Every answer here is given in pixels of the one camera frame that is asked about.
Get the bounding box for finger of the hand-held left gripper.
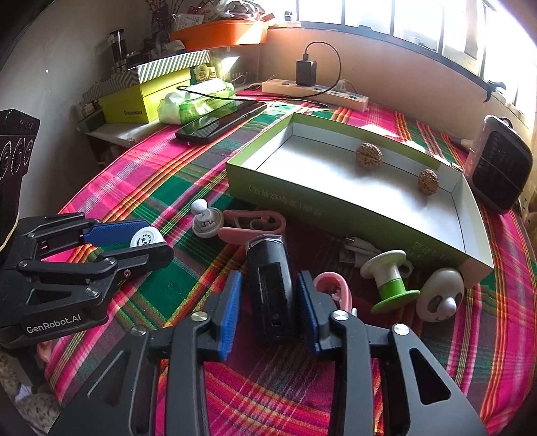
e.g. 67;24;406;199
14;212;147;269
6;241;175;319

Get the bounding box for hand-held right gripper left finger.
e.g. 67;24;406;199
50;270;244;436

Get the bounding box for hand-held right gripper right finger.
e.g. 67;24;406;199
296;270;489;436

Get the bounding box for white bottle cap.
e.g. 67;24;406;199
129;226;166;252

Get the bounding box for pink plastic clip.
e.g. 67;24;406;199
219;209;288;244
314;272;357;315

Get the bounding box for black handheld device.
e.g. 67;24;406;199
245;235;300;346

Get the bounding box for white ball-top knob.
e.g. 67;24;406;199
191;200;223;239

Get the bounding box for green and white spool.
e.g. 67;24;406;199
360;249;420;315

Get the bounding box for green and white cardboard box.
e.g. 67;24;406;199
226;111;495;290

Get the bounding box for dark green small box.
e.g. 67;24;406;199
76;101;105;130

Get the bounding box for white board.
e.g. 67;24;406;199
76;121;168;147

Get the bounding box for white panda toy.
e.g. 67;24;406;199
420;267;466;323

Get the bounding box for yellow-green box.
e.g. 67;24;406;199
101;67;194;124

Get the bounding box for black smartphone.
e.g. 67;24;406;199
175;100;268;144

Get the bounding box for green tissue pack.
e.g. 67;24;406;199
157;79;236;125

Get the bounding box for black metal tumbler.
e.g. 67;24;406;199
107;29;129;72

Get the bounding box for brown walnut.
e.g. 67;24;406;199
417;168;440;194
355;143;384;168

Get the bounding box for green striped box lid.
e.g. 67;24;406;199
82;49;211;103

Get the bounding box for dried flower branches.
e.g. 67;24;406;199
145;0;185;30

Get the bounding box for white power strip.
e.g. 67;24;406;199
261;78;370;112

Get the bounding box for orange tray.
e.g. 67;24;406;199
169;19;269;51

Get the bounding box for black charger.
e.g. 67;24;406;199
296;60;322;87

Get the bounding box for pile of papers and cloth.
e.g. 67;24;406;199
172;0;269;26

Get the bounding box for black charging cable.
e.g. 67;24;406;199
176;41;342;107

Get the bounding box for black window handle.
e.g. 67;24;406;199
482;79;506;102

